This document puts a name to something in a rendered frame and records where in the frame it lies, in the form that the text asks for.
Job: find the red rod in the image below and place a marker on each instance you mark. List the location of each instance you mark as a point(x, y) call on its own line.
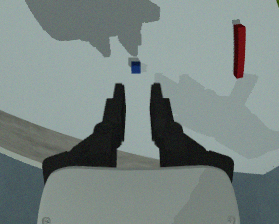
point(239, 50)

